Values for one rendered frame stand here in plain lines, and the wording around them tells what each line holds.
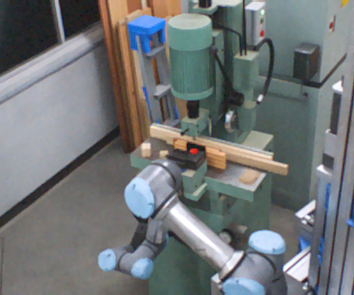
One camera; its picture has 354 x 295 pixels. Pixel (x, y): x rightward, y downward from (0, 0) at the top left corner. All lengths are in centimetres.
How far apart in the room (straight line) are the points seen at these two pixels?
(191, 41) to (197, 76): 15
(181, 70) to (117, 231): 151
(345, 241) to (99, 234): 198
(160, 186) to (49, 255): 179
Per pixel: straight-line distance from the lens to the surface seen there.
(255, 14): 246
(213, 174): 240
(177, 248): 275
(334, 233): 188
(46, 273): 337
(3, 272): 346
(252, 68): 246
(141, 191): 174
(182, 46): 224
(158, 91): 339
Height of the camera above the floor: 232
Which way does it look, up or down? 33 degrees down
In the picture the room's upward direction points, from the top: 4 degrees counter-clockwise
